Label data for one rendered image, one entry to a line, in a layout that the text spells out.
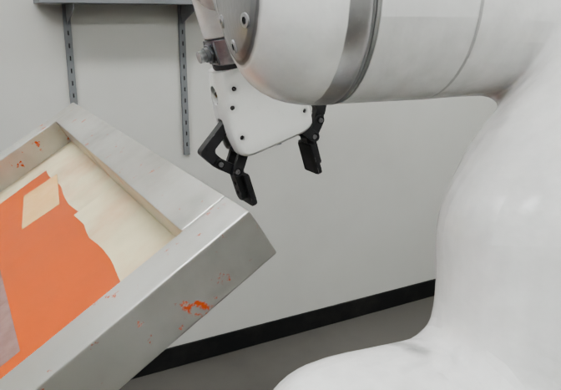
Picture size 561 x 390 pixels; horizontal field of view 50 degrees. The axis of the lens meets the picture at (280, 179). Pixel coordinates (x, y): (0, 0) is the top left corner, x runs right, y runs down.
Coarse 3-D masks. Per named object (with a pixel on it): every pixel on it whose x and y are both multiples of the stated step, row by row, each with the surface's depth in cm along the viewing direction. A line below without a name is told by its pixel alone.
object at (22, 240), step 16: (48, 176) 77; (16, 192) 78; (0, 208) 76; (16, 208) 73; (64, 208) 65; (0, 224) 71; (16, 224) 68; (32, 224) 66; (48, 224) 63; (0, 240) 67; (16, 240) 64; (32, 240) 62; (0, 256) 63; (16, 256) 61
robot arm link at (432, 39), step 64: (384, 0) 20; (448, 0) 21; (512, 0) 22; (384, 64) 22; (448, 64) 22; (512, 64) 24; (512, 128) 21; (448, 192) 23; (512, 192) 20; (448, 256) 22; (512, 256) 20; (448, 320) 22; (512, 320) 20; (320, 384) 20; (384, 384) 20; (448, 384) 20; (512, 384) 20
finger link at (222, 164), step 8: (216, 160) 68; (224, 160) 68; (224, 168) 68; (232, 168) 68; (232, 176) 70; (240, 176) 69; (248, 176) 69; (240, 184) 69; (248, 184) 69; (240, 192) 70; (248, 192) 70; (248, 200) 71; (256, 200) 70
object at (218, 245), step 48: (48, 144) 84; (96, 144) 65; (144, 192) 48; (192, 192) 44; (192, 240) 38; (240, 240) 38; (144, 288) 37; (192, 288) 37; (96, 336) 35; (144, 336) 36; (0, 384) 36; (48, 384) 34; (96, 384) 36
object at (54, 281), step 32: (64, 224) 61; (32, 256) 59; (64, 256) 55; (96, 256) 52; (0, 288) 56; (32, 288) 53; (64, 288) 50; (96, 288) 47; (0, 320) 51; (32, 320) 48; (64, 320) 46; (0, 352) 47; (32, 352) 44
